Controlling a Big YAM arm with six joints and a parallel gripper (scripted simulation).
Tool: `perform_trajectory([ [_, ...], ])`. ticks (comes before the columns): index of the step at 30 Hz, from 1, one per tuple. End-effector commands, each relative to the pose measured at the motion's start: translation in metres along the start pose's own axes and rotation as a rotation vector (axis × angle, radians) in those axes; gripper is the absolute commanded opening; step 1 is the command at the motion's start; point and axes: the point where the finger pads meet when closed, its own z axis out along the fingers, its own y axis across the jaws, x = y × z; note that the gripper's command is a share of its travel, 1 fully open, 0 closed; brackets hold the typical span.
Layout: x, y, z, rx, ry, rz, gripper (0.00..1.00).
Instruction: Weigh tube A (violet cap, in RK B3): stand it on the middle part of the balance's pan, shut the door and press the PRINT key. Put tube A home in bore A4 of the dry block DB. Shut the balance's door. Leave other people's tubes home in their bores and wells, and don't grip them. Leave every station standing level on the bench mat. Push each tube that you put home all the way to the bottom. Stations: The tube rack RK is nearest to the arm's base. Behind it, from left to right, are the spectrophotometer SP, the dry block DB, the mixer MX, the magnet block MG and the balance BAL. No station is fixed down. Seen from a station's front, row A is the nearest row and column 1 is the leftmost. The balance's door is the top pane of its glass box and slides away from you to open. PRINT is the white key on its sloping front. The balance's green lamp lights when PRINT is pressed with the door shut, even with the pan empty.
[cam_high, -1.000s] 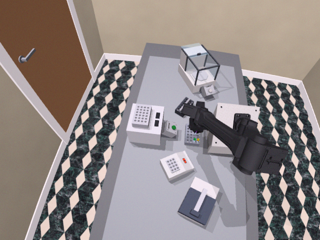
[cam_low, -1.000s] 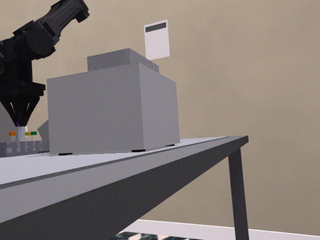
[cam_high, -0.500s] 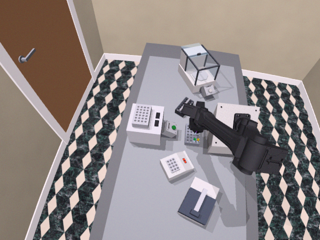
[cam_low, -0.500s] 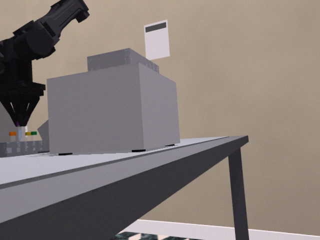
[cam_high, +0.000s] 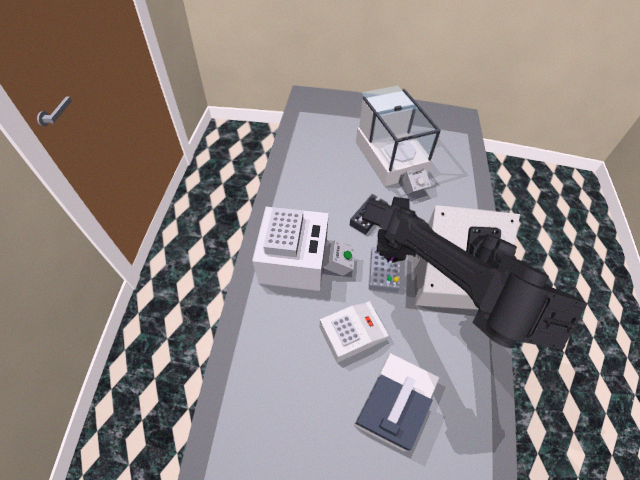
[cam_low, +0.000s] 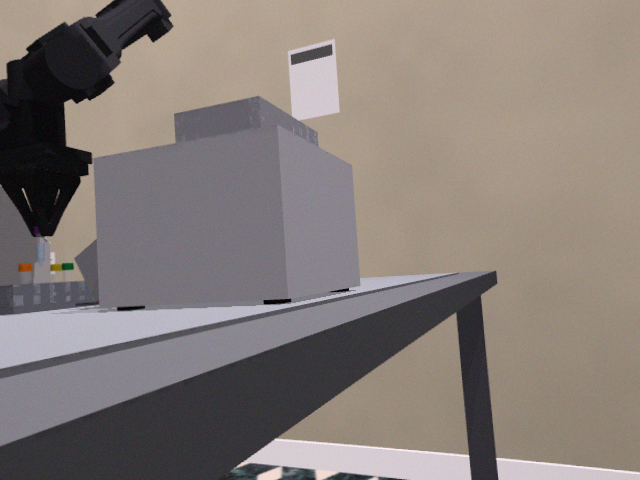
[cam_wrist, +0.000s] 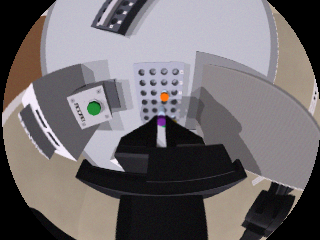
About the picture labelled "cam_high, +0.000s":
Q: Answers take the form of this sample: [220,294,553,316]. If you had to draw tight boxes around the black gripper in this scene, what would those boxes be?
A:
[377,229,416,263]

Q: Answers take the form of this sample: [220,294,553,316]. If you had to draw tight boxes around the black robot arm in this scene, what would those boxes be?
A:
[362,197,587,350]

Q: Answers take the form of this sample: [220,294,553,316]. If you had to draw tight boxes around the grey bench mat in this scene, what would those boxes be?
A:
[204,112,493,480]

